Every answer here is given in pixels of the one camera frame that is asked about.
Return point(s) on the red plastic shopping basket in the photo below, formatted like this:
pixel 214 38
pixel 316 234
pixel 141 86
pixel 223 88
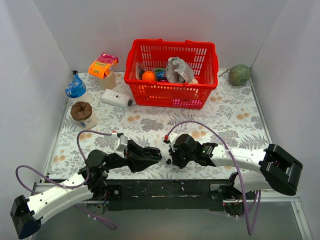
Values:
pixel 154 53

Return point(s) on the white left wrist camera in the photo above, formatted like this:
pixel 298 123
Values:
pixel 120 143

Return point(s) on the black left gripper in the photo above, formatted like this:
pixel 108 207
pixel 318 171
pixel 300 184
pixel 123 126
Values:
pixel 132 155

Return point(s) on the orange pink snack box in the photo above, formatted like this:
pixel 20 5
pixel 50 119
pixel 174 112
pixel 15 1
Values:
pixel 103 65

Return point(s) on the white lying bottle black cap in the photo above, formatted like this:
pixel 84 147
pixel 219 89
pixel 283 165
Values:
pixel 117 99

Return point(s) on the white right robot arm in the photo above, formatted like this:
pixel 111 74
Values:
pixel 271 168

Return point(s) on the orange fruit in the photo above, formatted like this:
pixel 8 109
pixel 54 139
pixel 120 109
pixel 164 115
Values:
pixel 148 76

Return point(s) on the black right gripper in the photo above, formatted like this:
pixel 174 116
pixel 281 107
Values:
pixel 178 156

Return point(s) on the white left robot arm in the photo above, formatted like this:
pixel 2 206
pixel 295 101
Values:
pixel 29 213

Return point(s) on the pink package in basket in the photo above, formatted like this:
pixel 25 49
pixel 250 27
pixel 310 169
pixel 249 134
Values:
pixel 187 103

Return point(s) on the clear plastic jar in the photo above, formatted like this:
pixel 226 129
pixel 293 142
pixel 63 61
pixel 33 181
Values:
pixel 109 82

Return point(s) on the grey crumpled paper bag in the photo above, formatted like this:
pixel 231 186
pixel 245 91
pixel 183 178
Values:
pixel 178 71

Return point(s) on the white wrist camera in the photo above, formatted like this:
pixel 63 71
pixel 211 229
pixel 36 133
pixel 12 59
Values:
pixel 170 139
pixel 120 143

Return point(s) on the floral table mat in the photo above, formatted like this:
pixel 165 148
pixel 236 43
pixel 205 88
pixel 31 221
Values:
pixel 230 114

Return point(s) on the green round melon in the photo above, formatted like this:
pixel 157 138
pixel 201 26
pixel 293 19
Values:
pixel 239 74

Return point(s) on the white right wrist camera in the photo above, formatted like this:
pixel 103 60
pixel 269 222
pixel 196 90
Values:
pixel 170 139

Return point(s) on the blue lid plastic bottle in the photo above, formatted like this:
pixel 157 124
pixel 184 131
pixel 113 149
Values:
pixel 77 91

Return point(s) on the brown lid white jar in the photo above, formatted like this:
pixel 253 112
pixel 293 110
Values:
pixel 84 115

